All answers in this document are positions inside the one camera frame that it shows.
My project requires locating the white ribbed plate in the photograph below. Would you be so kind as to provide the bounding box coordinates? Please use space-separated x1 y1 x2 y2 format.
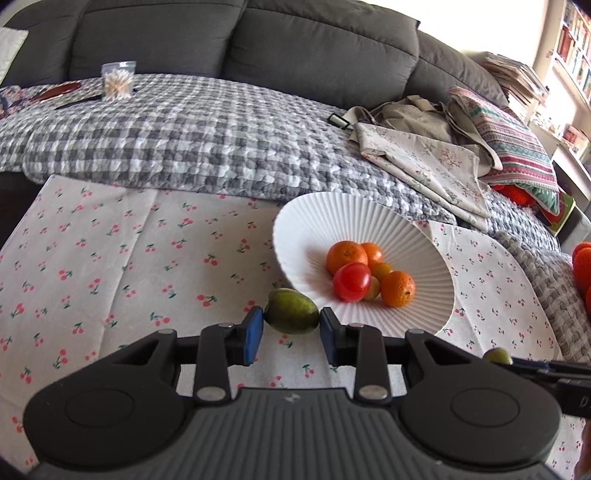
272 193 455 340

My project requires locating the green lime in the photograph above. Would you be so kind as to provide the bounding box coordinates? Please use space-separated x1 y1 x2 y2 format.
483 347 513 366
264 287 320 334

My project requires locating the grey sofa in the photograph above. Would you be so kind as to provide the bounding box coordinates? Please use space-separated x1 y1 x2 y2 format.
0 0 509 250

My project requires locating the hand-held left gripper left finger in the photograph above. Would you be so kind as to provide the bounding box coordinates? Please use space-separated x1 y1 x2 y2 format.
99 307 265 404

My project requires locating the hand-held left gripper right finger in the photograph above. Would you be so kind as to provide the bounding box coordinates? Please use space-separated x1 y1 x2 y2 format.
320 307 490 404

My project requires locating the grey woven blanket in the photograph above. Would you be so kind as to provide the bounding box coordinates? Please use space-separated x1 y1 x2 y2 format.
494 231 591 365

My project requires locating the small orange tomato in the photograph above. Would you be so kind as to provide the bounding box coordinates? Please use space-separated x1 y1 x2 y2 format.
360 242 384 266

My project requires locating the green book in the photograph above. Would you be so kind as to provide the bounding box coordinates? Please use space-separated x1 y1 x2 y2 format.
536 191 577 236

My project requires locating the stack of magazines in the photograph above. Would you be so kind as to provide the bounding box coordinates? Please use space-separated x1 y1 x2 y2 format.
475 52 550 109

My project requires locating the red plush toy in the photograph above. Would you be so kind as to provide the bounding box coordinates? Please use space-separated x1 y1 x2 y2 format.
489 184 539 206

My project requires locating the white pillow with blue print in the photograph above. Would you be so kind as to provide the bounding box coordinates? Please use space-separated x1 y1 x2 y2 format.
0 27 29 86

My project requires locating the striped patterned cushion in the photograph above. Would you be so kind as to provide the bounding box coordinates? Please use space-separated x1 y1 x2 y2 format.
448 86 561 217

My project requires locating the large orange mandarin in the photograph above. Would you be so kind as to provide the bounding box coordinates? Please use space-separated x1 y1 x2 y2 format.
326 240 369 276

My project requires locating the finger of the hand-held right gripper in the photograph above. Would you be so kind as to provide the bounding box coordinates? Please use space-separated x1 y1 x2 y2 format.
508 356 571 384

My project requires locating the orange plush toy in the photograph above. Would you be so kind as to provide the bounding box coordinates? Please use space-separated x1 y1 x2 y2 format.
571 241 591 315

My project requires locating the red tomato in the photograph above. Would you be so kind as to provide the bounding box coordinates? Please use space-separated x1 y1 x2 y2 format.
333 263 372 302

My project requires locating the black pen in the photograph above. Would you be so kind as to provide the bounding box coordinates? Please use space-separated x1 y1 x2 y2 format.
54 95 103 110

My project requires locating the beige cloth bag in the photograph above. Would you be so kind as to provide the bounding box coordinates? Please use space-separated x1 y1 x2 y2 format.
344 95 504 171

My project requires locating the grey checked blanket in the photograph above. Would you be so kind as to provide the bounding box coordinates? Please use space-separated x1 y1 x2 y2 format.
0 73 561 247

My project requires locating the clear cotton swab container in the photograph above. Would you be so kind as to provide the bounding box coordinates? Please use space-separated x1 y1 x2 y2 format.
101 60 137 101

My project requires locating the floral patterned pouch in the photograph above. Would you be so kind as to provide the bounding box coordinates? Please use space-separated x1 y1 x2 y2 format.
0 85 28 121

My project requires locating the cherry print cloth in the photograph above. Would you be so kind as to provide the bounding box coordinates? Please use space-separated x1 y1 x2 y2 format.
0 174 575 480

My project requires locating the folded floral cloth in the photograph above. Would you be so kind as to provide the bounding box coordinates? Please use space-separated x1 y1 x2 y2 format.
353 122 492 232

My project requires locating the white bookshelf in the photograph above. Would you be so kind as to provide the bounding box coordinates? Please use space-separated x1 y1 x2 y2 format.
526 0 591 213

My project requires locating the red flat case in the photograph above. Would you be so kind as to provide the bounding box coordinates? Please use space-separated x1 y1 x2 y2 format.
30 80 83 103

